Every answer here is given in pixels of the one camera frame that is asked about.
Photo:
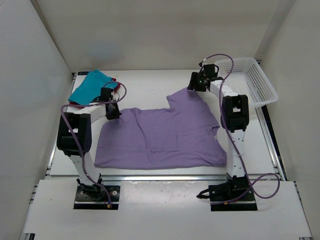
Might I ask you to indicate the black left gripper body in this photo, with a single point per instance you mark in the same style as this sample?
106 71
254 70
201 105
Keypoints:
112 115

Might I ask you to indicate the white plastic basket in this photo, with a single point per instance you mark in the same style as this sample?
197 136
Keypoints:
246 77

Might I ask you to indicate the aluminium table rail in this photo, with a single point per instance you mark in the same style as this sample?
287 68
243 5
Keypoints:
163 177

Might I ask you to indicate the red t shirt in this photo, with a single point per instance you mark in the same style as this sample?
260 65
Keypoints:
88 91

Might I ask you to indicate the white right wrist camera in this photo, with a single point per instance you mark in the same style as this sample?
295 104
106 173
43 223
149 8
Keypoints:
202 62

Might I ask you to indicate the lilac t shirt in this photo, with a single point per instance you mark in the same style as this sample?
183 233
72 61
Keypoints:
184 135

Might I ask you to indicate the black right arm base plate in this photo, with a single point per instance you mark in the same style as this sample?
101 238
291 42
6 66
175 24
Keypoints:
226 197

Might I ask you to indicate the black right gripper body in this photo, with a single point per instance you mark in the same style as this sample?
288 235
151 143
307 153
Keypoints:
200 83

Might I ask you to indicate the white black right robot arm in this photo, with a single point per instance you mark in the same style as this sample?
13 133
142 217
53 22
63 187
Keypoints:
234 118

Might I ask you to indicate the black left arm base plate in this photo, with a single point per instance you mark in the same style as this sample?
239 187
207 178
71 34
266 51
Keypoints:
92 197

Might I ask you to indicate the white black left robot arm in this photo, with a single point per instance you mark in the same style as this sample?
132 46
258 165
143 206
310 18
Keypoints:
74 138

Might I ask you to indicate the teal t shirt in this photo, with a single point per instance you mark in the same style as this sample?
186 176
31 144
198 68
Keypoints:
96 75

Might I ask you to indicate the blue label sticker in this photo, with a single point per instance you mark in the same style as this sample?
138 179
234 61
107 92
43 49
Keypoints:
83 73

